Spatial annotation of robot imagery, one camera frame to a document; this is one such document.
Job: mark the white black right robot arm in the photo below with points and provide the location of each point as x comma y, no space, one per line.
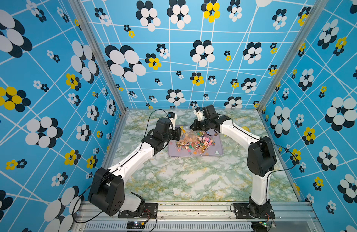
261,158

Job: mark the pile of colourful candies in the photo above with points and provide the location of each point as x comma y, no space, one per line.
199,147

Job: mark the ziploc bag with yellow duck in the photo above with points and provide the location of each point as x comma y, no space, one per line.
246,129

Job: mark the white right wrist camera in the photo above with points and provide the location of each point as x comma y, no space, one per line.
199,113

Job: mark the left green circuit board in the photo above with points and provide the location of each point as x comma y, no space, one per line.
135,225

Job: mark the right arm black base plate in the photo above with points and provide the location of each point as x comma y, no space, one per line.
251,211

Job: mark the aluminium corner post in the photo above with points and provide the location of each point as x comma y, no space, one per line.
317,9
91,39

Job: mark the aluminium front rail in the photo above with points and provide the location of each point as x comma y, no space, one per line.
202,217

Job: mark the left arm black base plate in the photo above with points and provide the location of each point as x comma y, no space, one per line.
148,210

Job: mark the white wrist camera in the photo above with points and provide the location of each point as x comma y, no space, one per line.
173,117
199,113

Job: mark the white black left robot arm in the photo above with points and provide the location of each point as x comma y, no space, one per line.
107,189

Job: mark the aluminium corner post left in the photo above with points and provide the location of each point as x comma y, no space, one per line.
91,39

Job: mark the lilac plastic tray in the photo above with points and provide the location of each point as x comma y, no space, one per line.
217,150

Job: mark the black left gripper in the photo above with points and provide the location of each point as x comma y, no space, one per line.
177,131

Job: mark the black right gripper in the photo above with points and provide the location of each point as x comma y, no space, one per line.
196,128

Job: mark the ziploc bag of candies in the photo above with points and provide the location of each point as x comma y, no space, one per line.
188,135

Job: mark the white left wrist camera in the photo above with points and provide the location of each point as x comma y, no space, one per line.
173,117

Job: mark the right green circuit board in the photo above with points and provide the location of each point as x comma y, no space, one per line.
261,226

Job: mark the green circuit board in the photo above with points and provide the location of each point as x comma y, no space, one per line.
135,225
261,226

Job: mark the aluminium corner post right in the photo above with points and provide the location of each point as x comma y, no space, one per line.
317,9

